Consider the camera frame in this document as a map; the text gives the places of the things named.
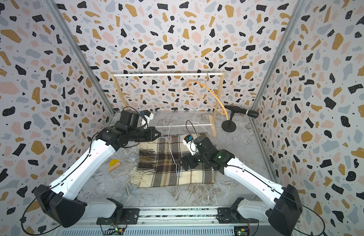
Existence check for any green circuit board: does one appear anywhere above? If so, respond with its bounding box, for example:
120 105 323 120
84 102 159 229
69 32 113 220
234 226 250 236
107 224 125 236

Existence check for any aluminium corner profile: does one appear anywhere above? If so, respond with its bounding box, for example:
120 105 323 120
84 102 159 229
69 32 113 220
251 0 307 110
44 1 115 116

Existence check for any black microphone on stand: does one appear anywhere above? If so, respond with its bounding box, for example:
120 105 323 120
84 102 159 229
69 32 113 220
221 105 260 133

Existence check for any aluminium corner profile right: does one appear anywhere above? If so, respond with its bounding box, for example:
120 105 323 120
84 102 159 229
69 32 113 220
251 0 307 110

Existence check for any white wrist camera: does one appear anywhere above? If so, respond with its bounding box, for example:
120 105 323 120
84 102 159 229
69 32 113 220
182 135 198 155
141 110 154 122

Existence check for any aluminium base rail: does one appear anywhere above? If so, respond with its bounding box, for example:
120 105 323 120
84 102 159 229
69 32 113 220
52 206 303 236

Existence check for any green circuit board right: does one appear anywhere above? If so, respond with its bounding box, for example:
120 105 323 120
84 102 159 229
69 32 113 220
234 226 250 236

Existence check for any brown plaid scarf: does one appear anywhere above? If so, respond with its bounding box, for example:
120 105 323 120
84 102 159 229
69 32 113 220
125 135 215 195

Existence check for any green circuit board left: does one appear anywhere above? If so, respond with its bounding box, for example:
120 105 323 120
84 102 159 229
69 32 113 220
107 224 125 236

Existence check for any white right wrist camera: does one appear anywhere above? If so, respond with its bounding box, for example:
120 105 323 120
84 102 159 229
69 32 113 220
182 135 198 155

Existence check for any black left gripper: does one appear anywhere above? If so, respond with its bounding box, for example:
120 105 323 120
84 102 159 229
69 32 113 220
128 126 163 143

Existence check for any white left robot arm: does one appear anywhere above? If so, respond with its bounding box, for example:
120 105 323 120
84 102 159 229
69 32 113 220
34 110 161 228

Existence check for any wooden clothes rack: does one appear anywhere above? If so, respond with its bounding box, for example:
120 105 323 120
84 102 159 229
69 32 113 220
111 72 225 136

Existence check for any wooden block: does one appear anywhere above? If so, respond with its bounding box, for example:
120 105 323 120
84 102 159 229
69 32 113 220
107 162 121 173

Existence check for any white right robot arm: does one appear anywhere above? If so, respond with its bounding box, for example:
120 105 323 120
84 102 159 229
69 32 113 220
180 135 303 236

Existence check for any light blue wire hanger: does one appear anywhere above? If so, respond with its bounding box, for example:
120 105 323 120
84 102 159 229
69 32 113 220
162 116 184 179

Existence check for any yellow block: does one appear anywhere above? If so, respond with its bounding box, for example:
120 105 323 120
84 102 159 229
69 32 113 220
109 159 121 167

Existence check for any orange wooden hanger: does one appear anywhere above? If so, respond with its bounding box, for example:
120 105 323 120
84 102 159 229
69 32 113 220
185 80 229 120

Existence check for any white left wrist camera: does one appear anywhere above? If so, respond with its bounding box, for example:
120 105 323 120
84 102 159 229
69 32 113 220
141 110 154 122

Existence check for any aluminium corner profile left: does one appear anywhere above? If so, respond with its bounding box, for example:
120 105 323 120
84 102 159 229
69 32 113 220
44 1 115 116

